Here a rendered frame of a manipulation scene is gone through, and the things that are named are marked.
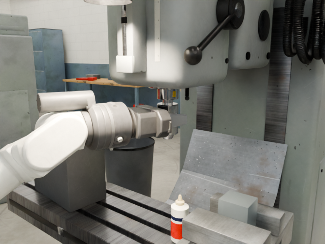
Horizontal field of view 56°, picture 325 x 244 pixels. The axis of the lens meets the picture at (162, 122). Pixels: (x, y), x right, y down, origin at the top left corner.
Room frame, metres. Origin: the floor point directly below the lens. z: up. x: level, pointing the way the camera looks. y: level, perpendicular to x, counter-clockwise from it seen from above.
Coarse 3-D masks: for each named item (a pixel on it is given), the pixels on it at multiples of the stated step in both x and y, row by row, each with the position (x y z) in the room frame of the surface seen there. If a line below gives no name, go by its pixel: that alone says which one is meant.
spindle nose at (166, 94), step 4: (160, 92) 0.63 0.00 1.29; (164, 92) 0.63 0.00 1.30; (168, 92) 0.63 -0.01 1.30; (172, 92) 0.63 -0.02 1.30; (176, 92) 0.63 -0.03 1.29; (160, 96) 0.63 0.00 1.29; (164, 96) 0.63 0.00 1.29; (168, 96) 0.63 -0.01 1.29; (172, 96) 0.63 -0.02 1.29; (176, 96) 0.63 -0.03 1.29
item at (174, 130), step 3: (168, 111) 0.63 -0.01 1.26; (171, 111) 0.63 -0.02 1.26; (174, 111) 0.63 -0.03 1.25; (177, 111) 0.64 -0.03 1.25; (177, 126) 0.64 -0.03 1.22; (174, 129) 0.63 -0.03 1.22; (177, 129) 0.64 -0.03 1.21; (174, 132) 0.63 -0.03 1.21; (177, 132) 0.64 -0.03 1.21; (168, 135) 0.63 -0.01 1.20
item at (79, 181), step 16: (64, 160) 0.74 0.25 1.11; (80, 160) 0.77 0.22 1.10; (96, 160) 0.80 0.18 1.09; (48, 176) 0.82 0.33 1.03; (64, 176) 0.75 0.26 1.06; (80, 176) 0.77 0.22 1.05; (96, 176) 0.80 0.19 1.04; (48, 192) 0.82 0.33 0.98; (64, 192) 0.75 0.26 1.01; (80, 192) 0.76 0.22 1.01; (96, 192) 0.80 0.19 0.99; (64, 208) 0.76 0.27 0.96; (80, 208) 0.76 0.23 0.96
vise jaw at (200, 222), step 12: (192, 216) 0.53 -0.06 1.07; (204, 216) 0.53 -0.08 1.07; (216, 216) 0.53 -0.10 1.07; (192, 228) 0.50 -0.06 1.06; (204, 228) 0.49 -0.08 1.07; (216, 228) 0.49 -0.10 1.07; (228, 228) 0.49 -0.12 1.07; (240, 228) 0.49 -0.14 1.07; (252, 228) 0.49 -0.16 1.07; (192, 240) 0.50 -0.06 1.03; (204, 240) 0.49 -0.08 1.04; (216, 240) 0.48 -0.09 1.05; (228, 240) 0.46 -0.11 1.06; (240, 240) 0.45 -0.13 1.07; (252, 240) 0.45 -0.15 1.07; (264, 240) 0.45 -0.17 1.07
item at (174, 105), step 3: (159, 105) 0.64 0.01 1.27; (162, 105) 0.63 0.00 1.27; (165, 105) 0.63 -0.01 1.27; (168, 105) 0.63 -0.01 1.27; (171, 105) 0.63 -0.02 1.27; (174, 105) 0.63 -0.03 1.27; (177, 105) 0.64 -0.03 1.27; (162, 108) 0.63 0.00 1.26; (165, 108) 0.63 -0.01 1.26; (168, 108) 0.63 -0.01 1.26; (171, 108) 0.63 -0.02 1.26; (174, 108) 0.63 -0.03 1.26; (177, 108) 0.64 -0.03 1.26
